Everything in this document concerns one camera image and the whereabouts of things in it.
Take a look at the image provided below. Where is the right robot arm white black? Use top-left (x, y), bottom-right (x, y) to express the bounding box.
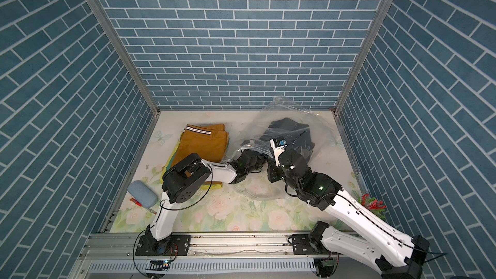
top-left (271, 146), bottom-right (430, 278)

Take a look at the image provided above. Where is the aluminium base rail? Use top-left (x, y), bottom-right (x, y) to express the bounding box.
top-left (67, 230), bottom-right (412, 279)

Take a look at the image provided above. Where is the red capped small pen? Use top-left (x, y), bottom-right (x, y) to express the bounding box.
top-left (129, 198), bottom-right (158, 214)

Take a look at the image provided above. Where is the cup of coloured clips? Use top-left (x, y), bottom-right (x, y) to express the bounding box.
top-left (358, 194), bottom-right (386, 220)

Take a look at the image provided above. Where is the dark green garment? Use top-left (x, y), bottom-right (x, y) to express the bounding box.
top-left (165, 142), bottom-right (180, 171)

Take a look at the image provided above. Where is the clear plastic vacuum bag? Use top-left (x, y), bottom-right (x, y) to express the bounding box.
top-left (223, 98), bottom-right (343, 210)

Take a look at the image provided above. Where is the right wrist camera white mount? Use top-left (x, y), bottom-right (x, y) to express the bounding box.
top-left (269, 137), bottom-right (287, 167)

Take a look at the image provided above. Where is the grey blue small object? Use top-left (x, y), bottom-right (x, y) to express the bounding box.
top-left (127, 180), bottom-right (158, 202)

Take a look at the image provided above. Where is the black garment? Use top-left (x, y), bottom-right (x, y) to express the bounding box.
top-left (260, 118), bottom-right (315, 162)

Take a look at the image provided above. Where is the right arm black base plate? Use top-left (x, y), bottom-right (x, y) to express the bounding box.
top-left (288, 233), bottom-right (337, 256)

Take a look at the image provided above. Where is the neon yellow garment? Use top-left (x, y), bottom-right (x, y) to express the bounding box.
top-left (160, 141), bottom-right (223, 189)

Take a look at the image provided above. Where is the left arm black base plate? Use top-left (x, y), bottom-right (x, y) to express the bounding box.
top-left (134, 234), bottom-right (191, 258)

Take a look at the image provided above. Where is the brown garment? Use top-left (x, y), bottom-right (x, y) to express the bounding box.
top-left (173, 123), bottom-right (229, 166)

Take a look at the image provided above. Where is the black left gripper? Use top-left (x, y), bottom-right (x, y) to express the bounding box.
top-left (243, 146), bottom-right (274, 176)

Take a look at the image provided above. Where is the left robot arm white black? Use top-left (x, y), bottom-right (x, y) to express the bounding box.
top-left (140, 150), bottom-right (267, 254)

